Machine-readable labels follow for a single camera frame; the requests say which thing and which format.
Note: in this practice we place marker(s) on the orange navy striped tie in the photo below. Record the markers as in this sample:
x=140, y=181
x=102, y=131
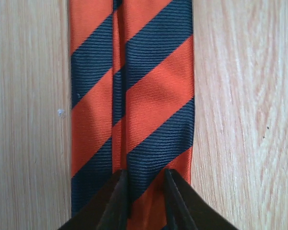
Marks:
x=132, y=73

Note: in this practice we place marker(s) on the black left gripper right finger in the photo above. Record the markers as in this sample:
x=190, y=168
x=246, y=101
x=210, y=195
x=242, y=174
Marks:
x=186, y=210

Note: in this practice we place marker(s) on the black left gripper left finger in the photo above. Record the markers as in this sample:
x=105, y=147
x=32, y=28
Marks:
x=107, y=210

